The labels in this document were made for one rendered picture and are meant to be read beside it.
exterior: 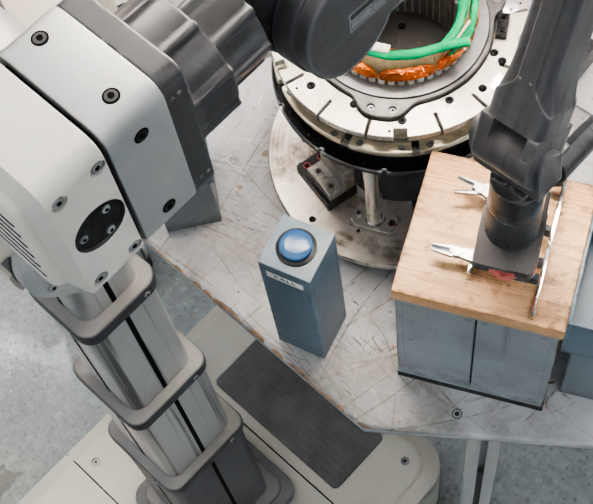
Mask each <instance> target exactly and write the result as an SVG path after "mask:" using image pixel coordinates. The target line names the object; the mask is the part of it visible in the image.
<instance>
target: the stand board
mask: <svg viewBox="0 0 593 504"><path fill-rule="evenodd" d="M490 173H491V171H490V170H488V169H487V168H485V167H484V166H482V165H481V164H479V163H478V162H476V161H475V160H474V159H469V158H464V157H460V156H455V155H450V154H446V153H441V152H437V151H432V152H431V155H430V159H429V162H428V166H427V169H426V172H425V176H424V179H423V182H422V186H421V189H420V193H419V196H418V199H417V203H416V206H415V209H414V213H413V216H412V220H411V223H410V226H409V230H408V233H407V236H406V240H405V243H404V247H403V250H402V253H401V257H400V260H399V263H398V267H397V270H396V274H395V277H394V280H393V284H392V287H391V298H392V299H395V300H399V301H404V302H408V303H412V304H416V305H420V306H424V307H428V308H432V309H437V310H441V311H445V312H449V313H453V314H457V315H461V316H466V317H470V318H474V319H478V320H482V321H486V322H490V323H494V324H499V325H503V326H507V327H511V328H515V329H519V330H523V331H527V332H532V333H536V334H540V335H544V336H548V337H552V338H556V339H560V340H563V339H564V336H565V332H566V328H567V323H568V319H569V315H570V310H571V306H572V302H573V297H574V293H575V289H576V285H577V280H578V276H579V272H580V267H581V263H582V259H583V254H584V250H585V246H586V241H587V237H588V233H589V228H590V224H591V220H592V215H593V185H590V184H585V183H580V182H576V181H571V180H568V181H567V186H566V190H565V194H564V198H563V202H562V206H561V210H560V214H559V219H558V223H557V227H556V231H555V235H554V239H553V243H552V247H551V251H550V256H549V260H548V264H547V268H546V272H545V276H544V280H543V284H542V288H541V292H540V297H539V301H538V305H537V309H536V313H535V317H534V320H531V319H529V318H530V313H531V309H532V305H533V301H534V297H535V293H536V289H537V285H538V284H537V285H534V284H530V283H524V282H520V281H515V280H511V281H504V280H499V279H497V278H496V277H495V276H494V275H493V274H492V273H491V272H490V271H484V270H480V269H475V268H474V269H473V272H472V276H471V280H467V279H466V275H467V269H468V266H469V262H467V261H464V260H462V259H459V258H458V259H456V258H454V257H453V256H452V258H451V257H448V256H445V255H443V254H440V253H437V252H434V251H432V250H430V248H431V245H432V243H436V244H446V245H455V247H456V246H458V247H461V248H467V249H474V248H475V244H476V240H477V233H478V229H479V224H480V220H481V216H482V212H483V208H484V204H485V200H486V199H485V198H484V197H482V196H481V195H477V196H474V195H464V194H455V193H454V190H472V187H473V186H472V185H470V184H468V183H466V182H464V181H462V180H460V179H458V176H459V175H460V176H463V177H466V178H468V179H471V180H474V181H477V182H480V184H489V180H490ZM560 191H561V187H553V188H552V189H551V190H550V191H549V192H550V193H551V199H550V203H549V208H548V212H547V213H548V219H547V224H548V225H550V226H552V224H553V220H554V216H555V212H556V207H557V203H558V199H559V195H560Z"/></svg>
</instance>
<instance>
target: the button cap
mask: <svg viewBox="0 0 593 504"><path fill-rule="evenodd" d="M279 249H280V253H281V255H282V256H283V258H285V259H286V260H288V261H290V262H301V261H304V260H305V259H307V258H308V257H309V256H310V254H311V253H312V250H313V243H312V239H311V237H310V236H309V234H308V233H306V232H305V231H302V230H290V231H288V232H286V233H285V234H284V235H283V236H282V237H281V239H280V241H279Z"/></svg>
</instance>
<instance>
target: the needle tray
mask: <svg viewBox="0 0 593 504"><path fill-rule="evenodd" d="M218 221H222V218H221V212H220V206H219V201H218V195H217V189H216V184H215V178H214V174H213V175H212V176H211V177H210V178H209V179H208V180H207V181H206V182H205V183H204V184H203V185H202V186H201V187H200V188H199V189H198V190H197V191H196V193H195V195H194V196H192V197H191V198H190V199H189V200H188V201H187V202H186V203H185V204H184V205H183V206H182V207H181V208H180V209H179V210H178V211H177V212H176V213H175V214H174V215H173V216H172V217H171V218H170V219H168V220H167V221H166V222H165V223H164V224H165V226H166V229H167V231H168V232H170V231H175V230H180V229H184V228H189V227H194V226H199V225H204V224H209V223H214V222H218Z"/></svg>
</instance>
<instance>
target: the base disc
mask: <svg viewBox="0 0 593 504"><path fill-rule="evenodd" d="M281 108H282V106H280V107H279V109H278V111H277V114H276V116H275V119H274V122H273V125H272V129H271V133H270V139H269V149H268V158H269V168H270V174H271V179H272V183H273V186H274V189H275V192H276V194H277V197H278V199H279V201H280V203H281V205H282V207H283V208H284V210H285V212H286V213H287V215H288V216H290V217H292V218H295V219H297V220H300V221H302V222H305V223H307V224H310V225H312V226H315V227H317V228H320V229H322V230H325V231H328V232H330V233H333V234H335V238H336V245H337V252H338V257H340V258H342V259H345V260H347V261H350V262H353V263H356V264H359V265H363V266H367V267H371V268H377V269H384V270H397V267H398V263H399V260H400V257H401V253H402V250H403V247H404V243H405V240H406V236H407V233H408V230H409V226H410V223H411V220H412V216H413V213H414V210H413V207H412V201H391V200H386V199H383V207H384V212H388V213H392V214H396V216H397V217H398V219H399V221H400V223H399V226H398V229H397V232H395V233H393V234H391V235H388V234H384V233H380V232H377V231H373V230H369V229H365V228H362V227H358V226H355V225H354V223H353V221H352V220H351V217H352V215H353V212H354V209H355V208H357V207H359V206H365V198H364V190H363V189H362V188H360V187H359V186H358V185H357V184H356V183H355V184H356V185H357V193H356V194H354V195H353V196H351V197H350V198H348V199H347V200H345V201H344V202H342V203H341V204H339V205H338V206H336V207H335V208H333V209H332V210H330V211H329V210H328V209H327V208H326V207H325V205H324V204H323V203H322V202H321V201H320V199H319V198H318V197H317V196H316V194H315V193H314V192H313V191H312V190H311V188H310V187H309V186H308V185H307V183H306V182H305V181H304V180H303V179H302V177H301V176H300V175H299V174H298V172H297V165H298V164H300V163H301V162H303V161H304V160H306V159H307V158H309V157H310V156H312V155H313V154H315V153H316V152H317V151H315V150H314V149H313V148H311V147H310V146H309V145H308V144H306V143H305V142H304V141H303V140H302V139H301V138H300V137H299V136H298V135H297V134H296V132H295V131H294V130H293V129H292V128H291V126H290V125H289V123H288V122H287V120H286V119H285V117H284V115H283V113H282V112H281ZM279 131H281V132H279Z"/></svg>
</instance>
